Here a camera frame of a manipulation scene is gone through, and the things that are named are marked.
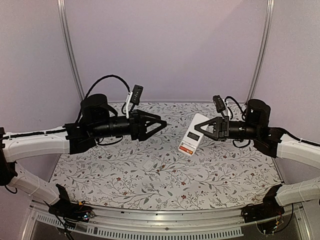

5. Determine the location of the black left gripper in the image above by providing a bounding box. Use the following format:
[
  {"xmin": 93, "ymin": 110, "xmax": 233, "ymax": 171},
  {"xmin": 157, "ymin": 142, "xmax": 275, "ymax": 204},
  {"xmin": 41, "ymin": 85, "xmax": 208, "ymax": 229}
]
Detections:
[{"xmin": 92, "ymin": 109, "xmax": 168, "ymax": 141}]

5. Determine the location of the white remote control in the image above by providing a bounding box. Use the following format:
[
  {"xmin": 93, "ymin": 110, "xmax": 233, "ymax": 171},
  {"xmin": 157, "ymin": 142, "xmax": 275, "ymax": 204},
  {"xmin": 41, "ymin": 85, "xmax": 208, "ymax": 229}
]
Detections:
[{"xmin": 178, "ymin": 113, "xmax": 209, "ymax": 156}]

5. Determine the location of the white battery cover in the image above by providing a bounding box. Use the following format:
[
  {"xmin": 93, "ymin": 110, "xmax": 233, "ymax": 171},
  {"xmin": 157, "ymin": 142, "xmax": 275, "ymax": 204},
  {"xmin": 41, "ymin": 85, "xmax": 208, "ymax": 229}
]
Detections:
[{"xmin": 142, "ymin": 160, "xmax": 154, "ymax": 171}]

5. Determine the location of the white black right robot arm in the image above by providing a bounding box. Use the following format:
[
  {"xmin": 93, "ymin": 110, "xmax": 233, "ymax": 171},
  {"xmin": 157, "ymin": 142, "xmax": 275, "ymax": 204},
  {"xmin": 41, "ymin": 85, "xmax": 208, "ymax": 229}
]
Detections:
[{"xmin": 194, "ymin": 99, "xmax": 320, "ymax": 218}]

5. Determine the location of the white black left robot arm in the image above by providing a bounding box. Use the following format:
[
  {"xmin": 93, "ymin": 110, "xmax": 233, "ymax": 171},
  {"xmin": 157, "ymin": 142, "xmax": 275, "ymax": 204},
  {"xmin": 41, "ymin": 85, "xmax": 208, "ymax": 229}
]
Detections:
[{"xmin": 0, "ymin": 93, "xmax": 167, "ymax": 217}]

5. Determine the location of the floral patterned table mat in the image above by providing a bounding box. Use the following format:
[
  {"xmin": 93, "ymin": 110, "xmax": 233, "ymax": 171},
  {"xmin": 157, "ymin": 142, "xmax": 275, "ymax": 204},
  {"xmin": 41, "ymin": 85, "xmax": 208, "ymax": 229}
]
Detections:
[{"xmin": 50, "ymin": 103, "xmax": 281, "ymax": 202}]

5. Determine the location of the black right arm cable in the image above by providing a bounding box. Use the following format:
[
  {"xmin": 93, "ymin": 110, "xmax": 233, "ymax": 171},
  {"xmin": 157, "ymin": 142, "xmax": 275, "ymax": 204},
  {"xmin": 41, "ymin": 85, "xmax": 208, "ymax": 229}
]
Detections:
[{"xmin": 224, "ymin": 96, "xmax": 247, "ymax": 118}]

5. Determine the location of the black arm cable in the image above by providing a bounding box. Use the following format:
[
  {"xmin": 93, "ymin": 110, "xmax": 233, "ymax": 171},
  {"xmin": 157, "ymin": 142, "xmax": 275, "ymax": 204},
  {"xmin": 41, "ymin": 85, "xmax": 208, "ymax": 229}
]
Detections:
[
  {"xmin": 77, "ymin": 74, "xmax": 132, "ymax": 121},
  {"xmin": 224, "ymin": 96, "xmax": 247, "ymax": 118}
]

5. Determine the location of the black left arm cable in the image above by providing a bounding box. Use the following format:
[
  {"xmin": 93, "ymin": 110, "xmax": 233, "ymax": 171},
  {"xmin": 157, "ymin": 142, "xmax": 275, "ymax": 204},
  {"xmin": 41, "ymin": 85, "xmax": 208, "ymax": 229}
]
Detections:
[{"xmin": 77, "ymin": 74, "xmax": 132, "ymax": 121}]

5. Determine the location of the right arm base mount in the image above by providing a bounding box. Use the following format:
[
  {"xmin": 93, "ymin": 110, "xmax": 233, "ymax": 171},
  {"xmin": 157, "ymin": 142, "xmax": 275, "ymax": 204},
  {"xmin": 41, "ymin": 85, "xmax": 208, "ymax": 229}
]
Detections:
[{"xmin": 241, "ymin": 184, "xmax": 285, "ymax": 223}]

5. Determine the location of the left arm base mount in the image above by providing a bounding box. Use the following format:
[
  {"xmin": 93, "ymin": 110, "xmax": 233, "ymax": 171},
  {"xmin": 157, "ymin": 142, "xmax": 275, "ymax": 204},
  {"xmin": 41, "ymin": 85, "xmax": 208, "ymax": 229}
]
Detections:
[{"xmin": 48, "ymin": 184, "xmax": 95, "ymax": 222}]

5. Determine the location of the right aluminium frame post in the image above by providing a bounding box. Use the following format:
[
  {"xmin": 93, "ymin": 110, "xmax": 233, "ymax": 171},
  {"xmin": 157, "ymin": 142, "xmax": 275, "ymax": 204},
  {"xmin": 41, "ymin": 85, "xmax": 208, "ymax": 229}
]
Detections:
[{"xmin": 245, "ymin": 0, "xmax": 275, "ymax": 104}]

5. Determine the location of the aluminium frame post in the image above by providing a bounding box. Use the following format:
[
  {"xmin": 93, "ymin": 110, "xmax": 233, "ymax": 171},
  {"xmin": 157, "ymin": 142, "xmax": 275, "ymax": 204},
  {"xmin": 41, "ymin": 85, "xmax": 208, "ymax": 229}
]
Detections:
[
  {"xmin": 245, "ymin": 0, "xmax": 275, "ymax": 104},
  {"xmin": 57, "ymin": 0, "xmax": 85, "ymax": 101}
]

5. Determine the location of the aluminium front rail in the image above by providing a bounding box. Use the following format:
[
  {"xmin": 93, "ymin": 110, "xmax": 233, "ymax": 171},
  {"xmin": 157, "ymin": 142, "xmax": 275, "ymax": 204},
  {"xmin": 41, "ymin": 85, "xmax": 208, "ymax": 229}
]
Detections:
[{"xmin": 22, "ymin": 189, "xmax": 313, "ymax": 240}]

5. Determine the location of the left aluminium frame post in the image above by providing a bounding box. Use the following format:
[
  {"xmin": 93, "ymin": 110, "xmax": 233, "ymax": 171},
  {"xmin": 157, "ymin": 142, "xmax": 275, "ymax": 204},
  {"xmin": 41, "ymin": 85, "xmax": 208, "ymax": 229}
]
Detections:
[{"xmin": 57, "ymin": 0, "xmax": 85, "ymax": 101}]

